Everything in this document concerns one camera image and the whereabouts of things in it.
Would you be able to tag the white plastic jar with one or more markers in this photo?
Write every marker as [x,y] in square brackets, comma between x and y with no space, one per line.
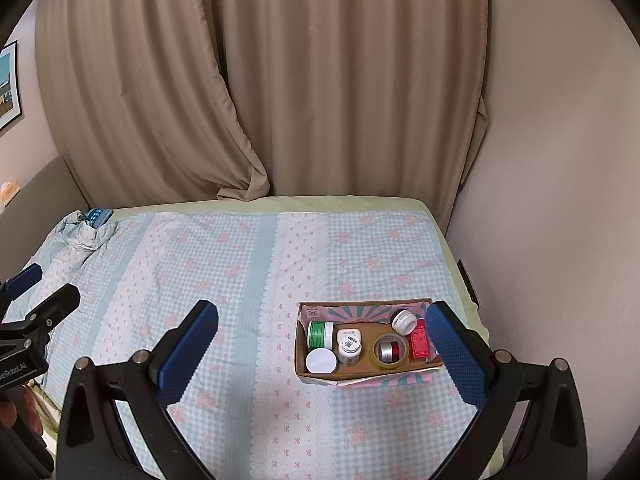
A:
[321,361]

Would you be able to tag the small beige box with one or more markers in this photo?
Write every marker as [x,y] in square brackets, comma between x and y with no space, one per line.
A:
[7,191]

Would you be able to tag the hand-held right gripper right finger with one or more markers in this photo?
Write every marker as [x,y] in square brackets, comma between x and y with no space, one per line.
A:
[457,355]

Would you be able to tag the green jar with white lid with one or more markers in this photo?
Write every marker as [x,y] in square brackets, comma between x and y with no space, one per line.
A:
[320,335]

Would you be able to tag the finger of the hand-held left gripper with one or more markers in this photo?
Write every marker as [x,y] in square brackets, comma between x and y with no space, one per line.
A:
[22,280]
[52,305]

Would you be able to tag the red jar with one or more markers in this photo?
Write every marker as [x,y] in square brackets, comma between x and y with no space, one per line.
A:
[392,351]

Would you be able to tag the pale green bed sheet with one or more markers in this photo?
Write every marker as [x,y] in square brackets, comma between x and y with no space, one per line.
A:
[350,203]

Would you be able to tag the grey padded headboard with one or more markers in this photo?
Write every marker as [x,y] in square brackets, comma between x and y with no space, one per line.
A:
[45,190]

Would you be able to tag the small white labelled jar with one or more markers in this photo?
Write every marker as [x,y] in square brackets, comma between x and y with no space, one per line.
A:
[404,321]

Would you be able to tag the white barcode bottle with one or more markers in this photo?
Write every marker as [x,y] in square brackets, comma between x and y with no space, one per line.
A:
[350,352]

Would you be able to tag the yellow clear tape roll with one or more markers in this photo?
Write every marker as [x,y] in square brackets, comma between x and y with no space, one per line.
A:
[390,364]

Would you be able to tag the person's left hand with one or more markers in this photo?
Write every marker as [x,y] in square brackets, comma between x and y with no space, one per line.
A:
[10,412]

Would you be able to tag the cardboard box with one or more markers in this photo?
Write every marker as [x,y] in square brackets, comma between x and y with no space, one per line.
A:
[362,375]

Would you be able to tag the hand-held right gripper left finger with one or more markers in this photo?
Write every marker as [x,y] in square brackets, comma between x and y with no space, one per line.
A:
[185,355]

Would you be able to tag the red rectangular box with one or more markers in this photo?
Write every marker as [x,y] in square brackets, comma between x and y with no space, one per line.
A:
[420,342]

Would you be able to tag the beige curtain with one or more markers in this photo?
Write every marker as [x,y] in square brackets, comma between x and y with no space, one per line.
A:
[325,85]

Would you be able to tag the blue patterned pouch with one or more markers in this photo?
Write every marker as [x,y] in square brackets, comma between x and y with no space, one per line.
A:
[99,216]

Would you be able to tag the checked floral blanket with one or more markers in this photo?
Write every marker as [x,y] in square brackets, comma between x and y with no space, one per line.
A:
[225,270]

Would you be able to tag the tiny white cap bottle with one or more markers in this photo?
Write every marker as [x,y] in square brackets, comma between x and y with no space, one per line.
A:
[348,335]

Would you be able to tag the wall poster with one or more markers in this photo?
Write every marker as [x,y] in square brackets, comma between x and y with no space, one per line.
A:
[7,85]

